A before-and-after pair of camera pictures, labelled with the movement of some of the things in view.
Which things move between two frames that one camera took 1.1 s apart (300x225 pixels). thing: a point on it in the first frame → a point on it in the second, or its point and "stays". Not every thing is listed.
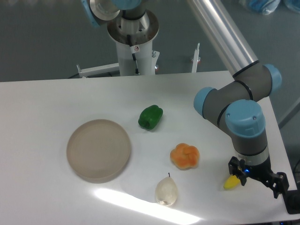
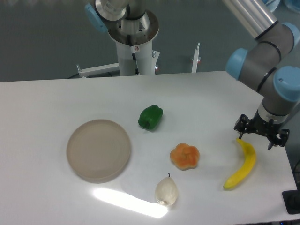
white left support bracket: x=103 y=69 stays
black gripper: x=279 y=183 → x=258 y=125
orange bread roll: x=184 y=156 stays
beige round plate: x=98 y=150 stays
